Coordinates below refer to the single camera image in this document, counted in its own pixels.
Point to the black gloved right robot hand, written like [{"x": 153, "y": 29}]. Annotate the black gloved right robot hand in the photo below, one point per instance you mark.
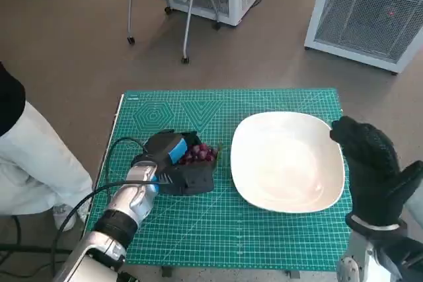
[{"x": 373, "y": 176}]

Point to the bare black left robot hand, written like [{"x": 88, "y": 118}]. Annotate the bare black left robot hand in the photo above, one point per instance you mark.
[{"x": 162, "y": 150}]

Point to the red toy grape bunch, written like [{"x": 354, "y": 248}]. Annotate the red toy grape bunch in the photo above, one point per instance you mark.
[{"x": 198, "y": 155}]

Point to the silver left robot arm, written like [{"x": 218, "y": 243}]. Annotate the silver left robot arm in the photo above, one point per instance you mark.
[{"x": 129, "y": 202}]

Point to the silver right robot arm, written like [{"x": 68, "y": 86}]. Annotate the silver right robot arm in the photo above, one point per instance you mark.
[{"x": 358, "y": 255}]

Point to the white square plate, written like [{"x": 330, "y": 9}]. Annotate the white square plate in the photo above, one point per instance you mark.
[{"x": 284, "y": 166}]

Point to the green cutting mat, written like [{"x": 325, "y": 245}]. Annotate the green cutting mat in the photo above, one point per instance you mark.
[{"x": 211, "y": 229}]

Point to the person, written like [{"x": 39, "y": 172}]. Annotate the person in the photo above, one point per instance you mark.
[{"x": 33, "y": 169}]

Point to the white cabinet with mesh front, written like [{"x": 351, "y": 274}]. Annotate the white cabinet with mesh front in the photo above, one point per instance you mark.
[{"x": 363, "y": 18}]

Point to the black floor bar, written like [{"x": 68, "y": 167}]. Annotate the black floor bar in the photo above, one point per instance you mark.
[{"x": 29, "y": 248}]

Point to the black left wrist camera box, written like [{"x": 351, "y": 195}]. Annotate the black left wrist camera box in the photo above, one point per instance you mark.
[{"x": 191, "y": 181}]

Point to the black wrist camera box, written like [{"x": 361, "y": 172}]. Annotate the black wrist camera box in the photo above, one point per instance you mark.
[
  {"x": 191, "y": 181},
  {"x": 403, "y": 262}
]

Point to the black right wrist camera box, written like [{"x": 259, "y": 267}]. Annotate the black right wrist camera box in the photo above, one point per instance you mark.
[{"x": 403, "y": 262}]

